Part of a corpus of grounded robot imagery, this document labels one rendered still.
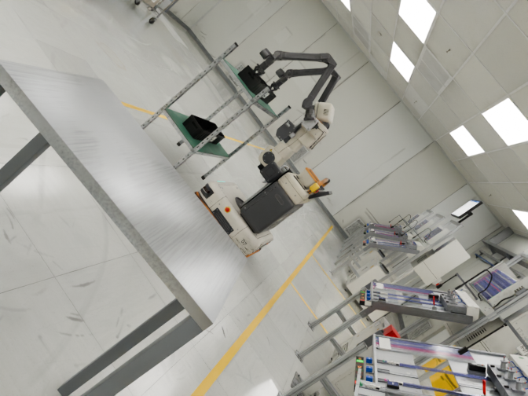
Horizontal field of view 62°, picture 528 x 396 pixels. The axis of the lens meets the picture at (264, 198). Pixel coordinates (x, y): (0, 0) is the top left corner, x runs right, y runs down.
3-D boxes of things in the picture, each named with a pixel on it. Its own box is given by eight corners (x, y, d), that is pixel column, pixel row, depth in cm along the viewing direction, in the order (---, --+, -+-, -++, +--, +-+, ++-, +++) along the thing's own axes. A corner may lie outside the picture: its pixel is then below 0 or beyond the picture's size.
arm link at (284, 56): (329, 60, 338) (328, 64, 349) (330, 52, 338) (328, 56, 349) (273, 56, 339) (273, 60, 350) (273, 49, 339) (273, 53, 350)
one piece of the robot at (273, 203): (261, 239, 406) (335, 183, 389) (244, 246, 353) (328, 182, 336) (240, 209, 410) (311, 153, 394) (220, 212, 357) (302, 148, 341)
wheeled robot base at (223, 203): (256, 253, 412) (276, 237, 407) (235, 264, 350) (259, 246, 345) (214, 196, 421) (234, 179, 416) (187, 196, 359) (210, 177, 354)
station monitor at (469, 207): (456, 218, 628) (481, 200, 619) (449, 215, 684) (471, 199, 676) (462, 225, 626) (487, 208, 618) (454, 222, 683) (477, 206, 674)
